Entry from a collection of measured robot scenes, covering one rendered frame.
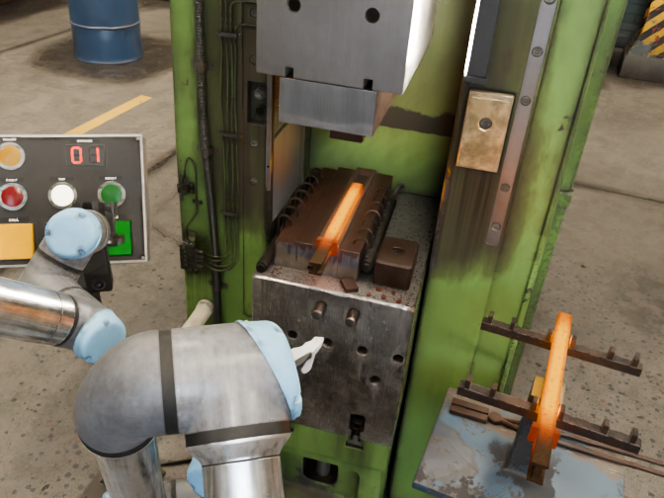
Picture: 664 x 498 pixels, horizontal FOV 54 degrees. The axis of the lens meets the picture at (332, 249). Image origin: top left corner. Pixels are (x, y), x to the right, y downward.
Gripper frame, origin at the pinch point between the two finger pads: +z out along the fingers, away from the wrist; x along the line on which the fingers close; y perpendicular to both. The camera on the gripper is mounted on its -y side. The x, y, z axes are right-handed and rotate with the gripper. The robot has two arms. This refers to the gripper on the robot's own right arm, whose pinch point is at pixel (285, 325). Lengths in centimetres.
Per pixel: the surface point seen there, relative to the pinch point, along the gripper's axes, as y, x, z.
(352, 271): 6.0, 6.3, 30.7
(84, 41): 82, -300, 390
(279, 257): 6.3, -11.3, 30.7
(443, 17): -41, 14, 79
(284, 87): -34.5, -11.3, 30.7
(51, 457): 100, -86, 27
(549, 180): -18, 45, 45
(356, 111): -32.0, 3.8, 30.7
